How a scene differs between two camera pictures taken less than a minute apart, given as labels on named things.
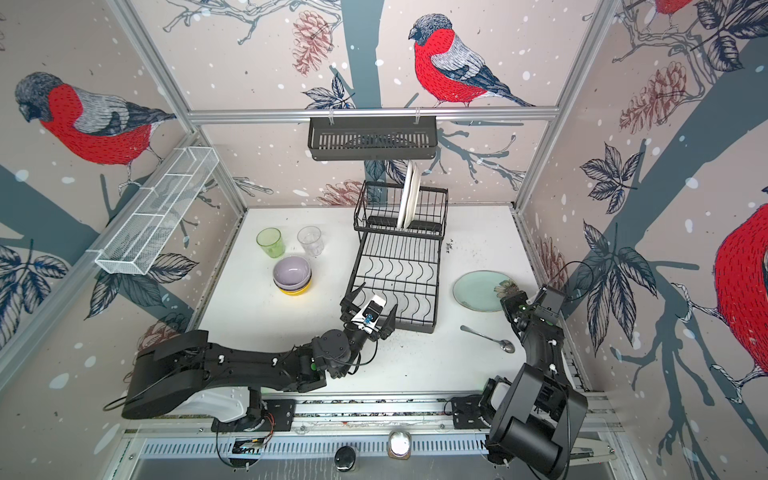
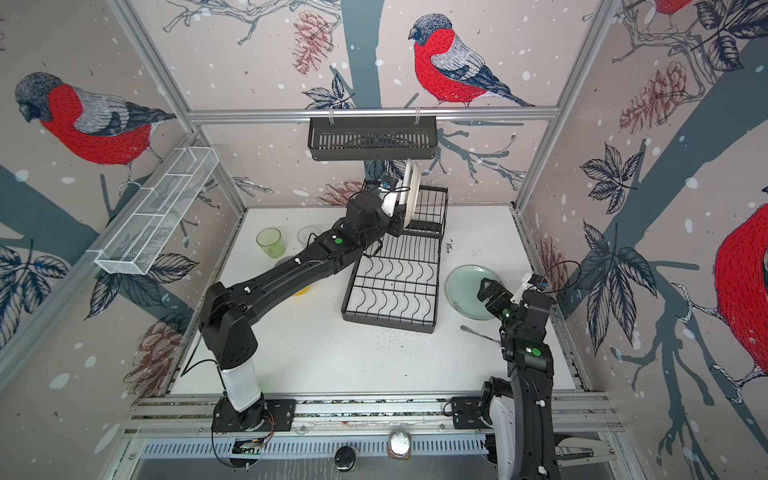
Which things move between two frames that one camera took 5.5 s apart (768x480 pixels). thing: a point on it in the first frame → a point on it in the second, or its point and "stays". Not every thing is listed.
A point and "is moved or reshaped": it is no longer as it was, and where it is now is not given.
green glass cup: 270,239 stays
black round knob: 345,458 stays
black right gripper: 511,302 → 505,296
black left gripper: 387,329 → 397,219
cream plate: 414,195 stays
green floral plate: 475,290 is moved or reshaped
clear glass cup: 310,237 stays
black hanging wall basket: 373,138 stays
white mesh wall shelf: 155,211 stays
